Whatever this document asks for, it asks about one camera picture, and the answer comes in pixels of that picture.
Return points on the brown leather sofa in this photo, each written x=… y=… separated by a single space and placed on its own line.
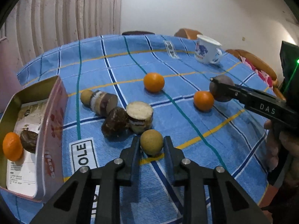
x=260 y=64

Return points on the orange mandarin middle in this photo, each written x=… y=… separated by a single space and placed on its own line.
x=153 y=82

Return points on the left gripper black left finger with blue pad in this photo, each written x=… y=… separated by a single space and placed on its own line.
x=73 y=202

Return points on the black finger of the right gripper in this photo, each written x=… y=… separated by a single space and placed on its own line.
x=245 y=94

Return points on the pink plastic pitcher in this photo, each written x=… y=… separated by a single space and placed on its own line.
x=8 y=77

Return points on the dark chocolate cake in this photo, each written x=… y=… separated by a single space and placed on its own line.
x=115 y=123

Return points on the black round stool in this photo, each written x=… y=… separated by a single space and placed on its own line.
x=136 y=32

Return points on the dark purple round fruit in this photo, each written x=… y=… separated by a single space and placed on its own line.
x=218 y=93

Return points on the pink patterned curtain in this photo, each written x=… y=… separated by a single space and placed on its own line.
x=36 y=26

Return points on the orange mandarin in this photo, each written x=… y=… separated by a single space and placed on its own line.
x=203 y=100
x=153 y=82

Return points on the paper leaflet in tin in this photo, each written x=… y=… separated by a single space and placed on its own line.
x=21 y=175

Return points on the cream topped cake roll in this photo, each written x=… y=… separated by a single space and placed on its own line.
x=140 y=116

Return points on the pink floral cloth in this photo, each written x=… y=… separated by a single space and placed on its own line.
x=263 y=75

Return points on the green-brown longan far left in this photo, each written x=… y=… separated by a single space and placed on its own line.
x=85 y=97

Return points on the brown chocolate cake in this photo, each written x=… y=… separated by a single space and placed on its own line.
x=29 y=140

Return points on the brown leather chair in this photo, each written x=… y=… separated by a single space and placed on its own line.
x=187 y=33

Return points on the green-lit camera box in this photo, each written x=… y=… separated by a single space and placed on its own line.
x=289 y=55

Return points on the large orange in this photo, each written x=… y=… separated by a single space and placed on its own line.
x=12 y=147

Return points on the white mug blue print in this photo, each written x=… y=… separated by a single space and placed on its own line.
x=207 y=50

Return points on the blue plaid tablecloth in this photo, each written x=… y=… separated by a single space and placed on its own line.
x=163 y=72

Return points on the yellow-green longan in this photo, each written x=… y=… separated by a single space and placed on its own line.
x=151 y=142

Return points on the person's right hand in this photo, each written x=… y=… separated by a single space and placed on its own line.
x=281 y=154

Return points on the layered cake roll dark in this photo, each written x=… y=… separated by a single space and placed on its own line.
x=102 y=103

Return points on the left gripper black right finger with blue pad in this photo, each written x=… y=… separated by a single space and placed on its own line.
x=209 y=194

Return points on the orange mandarin right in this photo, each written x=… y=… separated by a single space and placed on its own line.
x=203 y=100

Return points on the pink metal tin box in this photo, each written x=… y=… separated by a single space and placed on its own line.
x=49 y=176

